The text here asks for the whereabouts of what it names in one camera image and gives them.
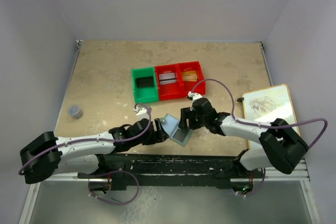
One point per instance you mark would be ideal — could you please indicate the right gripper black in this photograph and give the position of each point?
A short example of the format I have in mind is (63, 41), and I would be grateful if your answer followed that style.
(186, 114)

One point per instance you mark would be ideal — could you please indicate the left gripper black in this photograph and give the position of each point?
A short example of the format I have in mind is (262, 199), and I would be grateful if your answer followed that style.
(157, 136)

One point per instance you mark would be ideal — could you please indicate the green card holder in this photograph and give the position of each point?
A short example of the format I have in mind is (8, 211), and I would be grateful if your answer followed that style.
(171, 127)

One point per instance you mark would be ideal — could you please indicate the black credit card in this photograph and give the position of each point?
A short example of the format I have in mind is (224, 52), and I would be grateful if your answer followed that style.
(180, 136)
(144, 82)

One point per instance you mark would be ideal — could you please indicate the gold credit card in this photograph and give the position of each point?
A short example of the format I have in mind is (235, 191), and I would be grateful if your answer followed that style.
(189, 76)

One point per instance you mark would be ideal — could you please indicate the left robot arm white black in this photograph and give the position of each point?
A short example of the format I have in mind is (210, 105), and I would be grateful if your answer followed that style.
(49, 155)

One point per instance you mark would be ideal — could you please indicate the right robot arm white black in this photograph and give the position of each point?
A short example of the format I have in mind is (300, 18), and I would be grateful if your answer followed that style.
(281, 147)

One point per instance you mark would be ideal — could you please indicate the silver card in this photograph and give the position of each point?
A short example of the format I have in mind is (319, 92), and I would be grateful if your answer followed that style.
(167, 78)

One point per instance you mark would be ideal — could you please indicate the right red plastic bin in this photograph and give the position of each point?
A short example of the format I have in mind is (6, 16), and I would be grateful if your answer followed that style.
(187, 66)

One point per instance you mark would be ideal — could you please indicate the red plastic bin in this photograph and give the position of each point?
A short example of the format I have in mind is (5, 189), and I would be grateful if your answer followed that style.
(187, 66)
(169, 91)

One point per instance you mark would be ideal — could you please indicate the middle red plastic bin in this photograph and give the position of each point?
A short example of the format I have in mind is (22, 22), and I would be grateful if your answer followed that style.
(169, 91)

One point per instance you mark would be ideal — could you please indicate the green plastic bin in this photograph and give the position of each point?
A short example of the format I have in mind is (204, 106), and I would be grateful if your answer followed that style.
(144, 95)

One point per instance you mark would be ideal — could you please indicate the white tray with gold rim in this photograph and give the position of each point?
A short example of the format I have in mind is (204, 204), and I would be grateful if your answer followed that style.
(266, 105)

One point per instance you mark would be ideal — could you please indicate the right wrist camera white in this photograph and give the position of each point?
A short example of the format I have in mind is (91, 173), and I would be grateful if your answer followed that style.
(193, 96)

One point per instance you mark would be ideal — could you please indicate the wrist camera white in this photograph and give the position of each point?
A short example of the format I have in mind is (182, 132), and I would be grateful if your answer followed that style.
(142, 111)
(193, 96)

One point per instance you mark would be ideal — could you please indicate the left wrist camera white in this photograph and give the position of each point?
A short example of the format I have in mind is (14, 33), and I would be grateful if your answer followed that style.
(142, 111)

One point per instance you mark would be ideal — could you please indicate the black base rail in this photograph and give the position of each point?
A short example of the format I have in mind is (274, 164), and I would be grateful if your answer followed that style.
(222, 172)

